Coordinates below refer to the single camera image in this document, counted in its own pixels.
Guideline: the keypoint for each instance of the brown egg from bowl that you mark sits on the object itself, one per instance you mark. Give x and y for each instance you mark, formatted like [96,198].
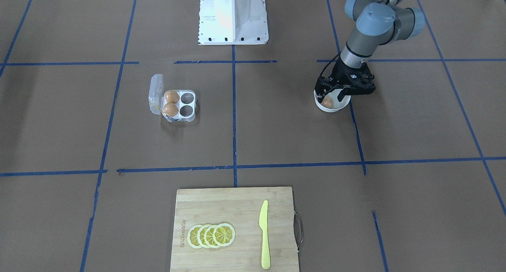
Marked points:
[330,105]

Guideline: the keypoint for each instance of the brown egg carton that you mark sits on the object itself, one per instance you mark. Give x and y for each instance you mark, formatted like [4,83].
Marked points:
[170,109]
[172,96]

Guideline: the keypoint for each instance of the clear plastic egg carton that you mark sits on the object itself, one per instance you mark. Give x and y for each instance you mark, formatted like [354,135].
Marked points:
[156,100]

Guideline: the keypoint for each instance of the yellow plastic knife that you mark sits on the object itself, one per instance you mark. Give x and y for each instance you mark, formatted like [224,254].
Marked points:
[265,248]

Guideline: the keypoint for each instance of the white ceramic bowl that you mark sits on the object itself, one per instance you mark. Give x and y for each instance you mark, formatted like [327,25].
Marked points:
[337,105]

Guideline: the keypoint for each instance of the brown egg rear carton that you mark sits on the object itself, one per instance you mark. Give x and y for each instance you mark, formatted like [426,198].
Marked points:
[172,96]

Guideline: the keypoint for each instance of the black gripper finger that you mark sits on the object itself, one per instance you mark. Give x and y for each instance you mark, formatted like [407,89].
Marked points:
[323,99]
[341,96]

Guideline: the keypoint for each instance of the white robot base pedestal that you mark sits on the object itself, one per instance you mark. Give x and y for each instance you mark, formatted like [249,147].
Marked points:
[233,22]

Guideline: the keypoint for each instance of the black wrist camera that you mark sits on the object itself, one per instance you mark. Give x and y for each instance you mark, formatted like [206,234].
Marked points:
[360,86]

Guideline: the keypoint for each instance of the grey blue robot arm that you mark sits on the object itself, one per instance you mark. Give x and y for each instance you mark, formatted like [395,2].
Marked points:
[377,22]

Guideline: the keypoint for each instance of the brown egg front carton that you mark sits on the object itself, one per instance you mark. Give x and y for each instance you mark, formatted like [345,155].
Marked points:
[170,109]

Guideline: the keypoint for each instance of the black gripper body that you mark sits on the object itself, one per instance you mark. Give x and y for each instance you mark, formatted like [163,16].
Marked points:
[341,72]

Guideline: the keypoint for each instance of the bamboo cutting board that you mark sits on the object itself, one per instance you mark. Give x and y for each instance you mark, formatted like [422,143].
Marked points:
[239,207]

